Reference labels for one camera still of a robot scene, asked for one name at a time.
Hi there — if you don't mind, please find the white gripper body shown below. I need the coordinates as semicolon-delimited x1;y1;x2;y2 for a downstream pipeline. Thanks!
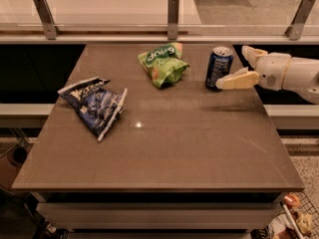
255;53;291;91

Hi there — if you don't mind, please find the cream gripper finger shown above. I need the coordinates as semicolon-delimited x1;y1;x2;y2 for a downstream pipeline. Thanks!
215;68;260;90
241;46;268;68

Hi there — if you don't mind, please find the blue pepsi can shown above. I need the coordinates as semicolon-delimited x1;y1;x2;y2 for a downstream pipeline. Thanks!
205;46;233;91

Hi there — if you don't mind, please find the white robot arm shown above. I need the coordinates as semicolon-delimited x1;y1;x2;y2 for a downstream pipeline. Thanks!
216;46;319;105

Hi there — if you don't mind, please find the green chip bag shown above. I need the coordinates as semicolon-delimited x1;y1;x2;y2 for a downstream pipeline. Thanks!
138;42;189;89

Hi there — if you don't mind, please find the blue chip bag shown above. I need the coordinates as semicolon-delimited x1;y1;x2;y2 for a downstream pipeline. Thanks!
58;77;128;141

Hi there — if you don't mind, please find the glass railing panel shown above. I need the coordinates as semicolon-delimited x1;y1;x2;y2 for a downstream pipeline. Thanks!
0;0;319;37

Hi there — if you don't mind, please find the right metal railing bracket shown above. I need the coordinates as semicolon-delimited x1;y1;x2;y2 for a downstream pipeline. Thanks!
284;0;316;41

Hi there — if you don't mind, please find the metal railing bracket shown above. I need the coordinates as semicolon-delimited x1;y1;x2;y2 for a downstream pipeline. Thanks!
284;0;316;41
167;0;179;40
33;0;59;40

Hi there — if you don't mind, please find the middle metal railing bracket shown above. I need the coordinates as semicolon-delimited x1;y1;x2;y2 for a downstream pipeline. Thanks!
167;0;179;40

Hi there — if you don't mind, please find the wire basket with snacks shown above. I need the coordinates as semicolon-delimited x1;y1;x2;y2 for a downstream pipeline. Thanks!
265;192;319;239

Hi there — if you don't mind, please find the left metal railing bracket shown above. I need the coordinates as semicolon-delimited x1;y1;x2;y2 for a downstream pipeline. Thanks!
33;0;59;40

